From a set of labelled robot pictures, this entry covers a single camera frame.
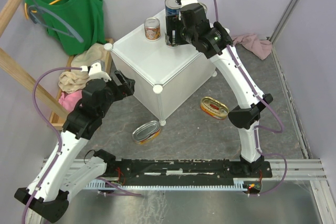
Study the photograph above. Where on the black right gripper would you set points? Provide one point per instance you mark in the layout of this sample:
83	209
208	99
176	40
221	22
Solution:
172	24

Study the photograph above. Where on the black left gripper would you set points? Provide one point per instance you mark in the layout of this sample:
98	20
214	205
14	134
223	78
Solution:
127	84

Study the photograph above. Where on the white lid green jar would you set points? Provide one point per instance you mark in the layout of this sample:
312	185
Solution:
171	39

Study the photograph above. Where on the tall blue label can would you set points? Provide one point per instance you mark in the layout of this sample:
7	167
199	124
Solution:
172	5

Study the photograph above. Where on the small pink label can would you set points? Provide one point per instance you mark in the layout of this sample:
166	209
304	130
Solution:
152	28

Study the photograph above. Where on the blue white label can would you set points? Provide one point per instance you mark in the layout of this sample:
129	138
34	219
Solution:
205	7

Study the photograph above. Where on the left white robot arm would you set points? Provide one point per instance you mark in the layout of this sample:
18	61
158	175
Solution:
50	192

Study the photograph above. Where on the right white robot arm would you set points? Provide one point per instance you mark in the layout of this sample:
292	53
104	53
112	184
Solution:
251	101

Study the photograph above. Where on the white cube cabinet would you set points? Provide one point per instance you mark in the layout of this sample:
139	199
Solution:
165	77

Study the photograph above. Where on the silver oval fish tin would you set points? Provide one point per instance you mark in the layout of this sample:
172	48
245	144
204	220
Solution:
146	132

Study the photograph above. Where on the pink crumpled cloth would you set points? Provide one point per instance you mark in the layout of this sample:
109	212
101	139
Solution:
69	101

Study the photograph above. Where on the red oval sardine tin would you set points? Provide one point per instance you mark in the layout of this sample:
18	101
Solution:
214	108

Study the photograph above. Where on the mauve crumpled cloth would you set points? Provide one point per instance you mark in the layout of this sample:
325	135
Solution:
259	47

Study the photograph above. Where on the green tank top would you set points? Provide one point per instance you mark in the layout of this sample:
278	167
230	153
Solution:
84	16

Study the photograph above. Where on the wooden diagonal beam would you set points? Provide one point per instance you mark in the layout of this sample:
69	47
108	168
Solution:
17	72

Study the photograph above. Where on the wooden rack pole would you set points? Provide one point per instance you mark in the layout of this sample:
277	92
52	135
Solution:
8	12

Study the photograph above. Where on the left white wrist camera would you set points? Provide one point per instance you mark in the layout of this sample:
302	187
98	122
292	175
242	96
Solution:
96	71

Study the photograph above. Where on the wooden tray frame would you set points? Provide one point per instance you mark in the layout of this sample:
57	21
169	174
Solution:
72	81

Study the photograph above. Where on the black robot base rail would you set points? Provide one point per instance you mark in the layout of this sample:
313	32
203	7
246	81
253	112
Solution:
212	172

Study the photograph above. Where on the white slotted cable duct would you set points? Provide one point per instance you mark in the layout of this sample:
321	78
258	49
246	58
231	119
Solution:
97	184

